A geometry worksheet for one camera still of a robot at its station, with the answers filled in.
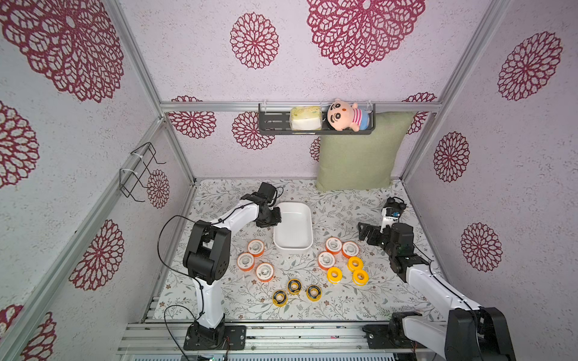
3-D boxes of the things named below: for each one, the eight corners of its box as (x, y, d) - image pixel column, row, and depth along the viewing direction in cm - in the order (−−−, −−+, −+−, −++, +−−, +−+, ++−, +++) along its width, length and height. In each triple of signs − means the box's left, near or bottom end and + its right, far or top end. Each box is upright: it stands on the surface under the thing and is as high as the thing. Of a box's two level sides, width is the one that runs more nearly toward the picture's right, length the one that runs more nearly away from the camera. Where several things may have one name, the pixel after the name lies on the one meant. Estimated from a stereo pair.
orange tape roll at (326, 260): (318, 270, 91) (319, 268, 89) (317, 253, 95) (317, 251, 94) (335, 270, 91) (336, 268, 89) (333, 253, 95) (334, 251, 94)
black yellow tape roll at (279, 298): (272, 307, 82) (272, 305, 80) (273, 291, 86) (273, 289, 84) (287, 307, 82) (287, 305, 80) (287, 291, 86) (287, 289, 84)
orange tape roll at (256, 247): (247, 256, 95) (246, 254, 93) (249, 242, 99) (248, 239, 97) (263, 256, 95) (262, 254, 93) (264, 242, 99) (263, 239, 97)
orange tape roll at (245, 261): (236, 271, 91) (235, 268, 89) (238, 254, 95) (237, 252, 93) (253, 271, 91) (252, 268, 89) (255, 254, 95) (254, 252, 93)
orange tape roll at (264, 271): (255, 282, 88) (254, 280, 86) (256, 264, 92) (256, 262, 91) (273, 282, 88) (272, 280, 86) (273, 264, 92) (273, 262, 91)
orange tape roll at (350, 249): (346, 259, 94) (347, 257, 92) (338, 246, 97) (339, 244, 96) (360, 253, 95) (362, 250, 94) (352, 240, 99) (353, 238, 97)
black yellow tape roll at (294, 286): (287, 294, 85) (287, 292, 83) (287, 280, 88) (287, 278, 87) (302, 294, 85) (302, 292, 83) (301, 280, 88) (301, 278, 86)
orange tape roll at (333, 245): (326, 254, 95) (327, 251, 93) (324, 239, 100) (325, 236, 98) (342, 254, 95) (343, 251, 93) (339, 239, 100) (340, 236, 98)
